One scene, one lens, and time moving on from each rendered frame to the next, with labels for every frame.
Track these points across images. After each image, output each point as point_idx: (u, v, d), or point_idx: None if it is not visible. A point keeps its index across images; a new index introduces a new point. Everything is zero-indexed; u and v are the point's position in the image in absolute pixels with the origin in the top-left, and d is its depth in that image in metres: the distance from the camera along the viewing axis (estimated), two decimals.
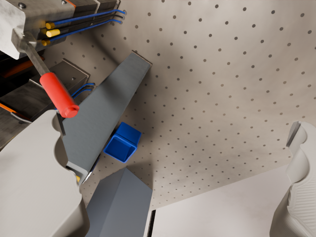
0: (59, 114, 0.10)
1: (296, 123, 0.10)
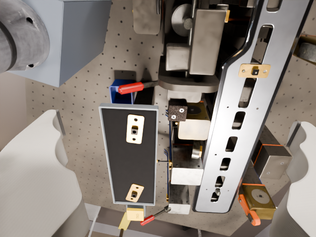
0: (59, 114, 0.10)
1: (296, 123, 0.10)
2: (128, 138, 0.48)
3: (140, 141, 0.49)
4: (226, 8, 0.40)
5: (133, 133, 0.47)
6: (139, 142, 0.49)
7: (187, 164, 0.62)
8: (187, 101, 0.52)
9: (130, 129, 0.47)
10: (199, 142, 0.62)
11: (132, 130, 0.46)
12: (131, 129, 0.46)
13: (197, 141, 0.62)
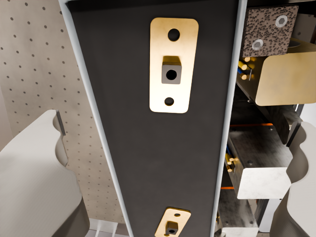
0: (59, 114, 0.10)
1: (296, 123, 0.10)
2: (153, 99, 0.18)
3: (186, 106, 0.19)
4: None
5: (169, 81, 0.16)
6: (183, 108, 0.19)
7: (271, 160, 0.31)
8: (291, 1, 0.21)
9: (158, 71, 0.17)
10: (293, 111, 0.30)
11: (166, 69, 0.16)
12: (164, 67, 0.16)
13: (289, 110, 0.31)
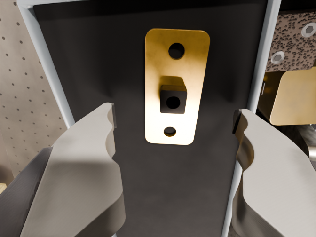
0: (113, 107, 0.11)
1: (238, 112, 0.11)
2: (150, 129, 0.15)
3: (191, 137, 0.15)
4: None
5: (170, 110, 0.13)
6: (187, 139, 0.15)
7: None
8: None
9: (156, 96, 0.13)
10: (311, 130, 0.26)
11: (166, 96, 0.12)
12: (163, 92, 0.12)
13: (306, 128, 0.27)
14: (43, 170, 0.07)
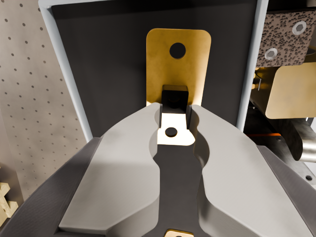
0: (161, 108, 0.11)
1: (188, 108, 0.11)
2: None
3: (193, 137, 0.15)
4: None
5: (172, 110, 0.13)
6: (188, 139, 0.15)
7: None
8: (310, 4, 0.18)
9: (157, 96, 0.13)
10: (305, 123, 0.28)
11: (168, 96, 0.12)
12: (164, 92, 0.12)
13: (301, 122, 0.28)
14: (90, 158, 0.07)
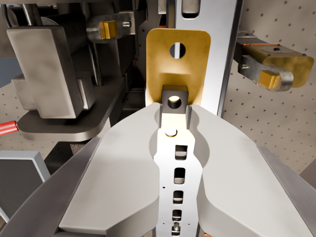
0: (161, 108, 0.11)
1: (188, 108, 0.11)
2: None
3: (193, 137, 0.15)
4: (106, 19, 0.28)
5: (172, 110, 0.13)
6: (188, 139, 0.15)
7: None
8: (96, 137, 0.40)
9: (157, 96, 0.13)
10: None
11: (168, 96, 0.12)
12: (164, 92, 0.12)
13: None
14: (90, 158, 0.07)
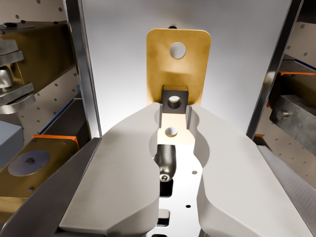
0: (161, 108, 0.11)
1: (188, 108, 0.11)
2: None
3: (193, 137, 0.15)
4: None
5: (172, 110, 0.13)
6: (188, 139, 0.15)
7: None
8: None
9: (157, 96, 0.13)
10: None
11: (168, 96, 0.12)
12: (164, 92, 0.12)
13: None
14: (90, 158, 0.07)
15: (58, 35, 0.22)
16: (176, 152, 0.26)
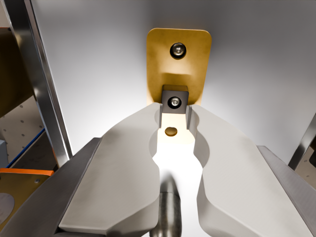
0: (161, 108, 0.11)
1: (188, 108, 0.11)
2: None
3: (193, 136, 0.15)
4: None
5: (172, 110, 0.13)
6: (188, 139, 0.15)
7: None
8: None
9: (157, 96, 0.13)
10: None
11: (168, 96, 0.12)
12: (164, 93, 0.12)
13: None
14: (90, 158, 0.07)
15: (9, 49, 0.15)
16: (180, 204, 0.20)
